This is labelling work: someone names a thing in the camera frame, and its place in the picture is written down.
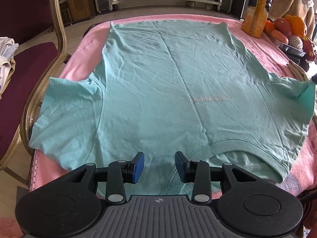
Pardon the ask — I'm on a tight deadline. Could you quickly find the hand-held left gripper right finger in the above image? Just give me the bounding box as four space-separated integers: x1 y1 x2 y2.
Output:
175 151 260 202

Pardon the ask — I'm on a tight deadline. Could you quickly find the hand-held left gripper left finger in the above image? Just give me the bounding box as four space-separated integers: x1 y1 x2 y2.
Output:
63 151 145 202

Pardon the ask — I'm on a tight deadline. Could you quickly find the teal t-shirt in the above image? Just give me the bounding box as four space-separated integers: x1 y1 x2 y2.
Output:
28 21 315 196

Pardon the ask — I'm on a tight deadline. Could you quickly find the pink printed blanket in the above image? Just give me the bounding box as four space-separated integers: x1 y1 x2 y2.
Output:
30 13 317 196

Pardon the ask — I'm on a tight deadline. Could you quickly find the maroon banquet chair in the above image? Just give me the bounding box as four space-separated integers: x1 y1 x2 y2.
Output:
0 0 72 186

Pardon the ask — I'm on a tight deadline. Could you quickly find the beige folded garment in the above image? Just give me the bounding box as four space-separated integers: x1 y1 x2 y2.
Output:
287 59 312 82

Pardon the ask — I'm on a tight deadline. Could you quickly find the black fruit tray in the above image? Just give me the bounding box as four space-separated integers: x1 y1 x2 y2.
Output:
265 30 309 60

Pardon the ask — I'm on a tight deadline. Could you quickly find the tan garment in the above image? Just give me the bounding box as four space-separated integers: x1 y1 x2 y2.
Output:
0 63 16 98

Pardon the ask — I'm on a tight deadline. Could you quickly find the red-orange fruit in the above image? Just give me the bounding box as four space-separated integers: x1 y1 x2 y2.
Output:
270 30 289 44

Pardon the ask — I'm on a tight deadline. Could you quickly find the white net-wrapped fruit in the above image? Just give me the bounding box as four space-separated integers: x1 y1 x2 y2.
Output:
288 36 304 51

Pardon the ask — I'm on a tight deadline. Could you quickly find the light blue waffle-knit garment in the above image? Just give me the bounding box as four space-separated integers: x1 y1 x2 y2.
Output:
0 45 19 63

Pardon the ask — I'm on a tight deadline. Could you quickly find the red dragon fruit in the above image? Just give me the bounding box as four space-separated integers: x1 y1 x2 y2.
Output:
302 37 317 61

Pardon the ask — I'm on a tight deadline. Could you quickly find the black cabinet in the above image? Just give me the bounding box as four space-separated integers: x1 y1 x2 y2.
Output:
231 0 249 19

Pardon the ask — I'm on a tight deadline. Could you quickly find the red mango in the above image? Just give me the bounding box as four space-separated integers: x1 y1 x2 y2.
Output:
274 17 294 31

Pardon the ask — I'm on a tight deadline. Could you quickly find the wooden speaker cabinet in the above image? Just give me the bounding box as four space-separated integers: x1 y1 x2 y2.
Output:
65 0 96 23

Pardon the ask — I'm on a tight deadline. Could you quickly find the orange drink bottle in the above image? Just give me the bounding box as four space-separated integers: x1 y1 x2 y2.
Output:
241 0 275 39

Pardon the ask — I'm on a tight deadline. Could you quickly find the white hoodie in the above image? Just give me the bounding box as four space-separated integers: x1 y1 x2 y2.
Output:
0 37 20 80

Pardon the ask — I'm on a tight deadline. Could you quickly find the yellow-orange fruit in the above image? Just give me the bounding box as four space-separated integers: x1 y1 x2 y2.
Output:
285 15 307 37

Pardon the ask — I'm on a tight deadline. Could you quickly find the beige fleece garment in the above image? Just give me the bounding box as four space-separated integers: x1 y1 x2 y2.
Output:
269 0 316 34

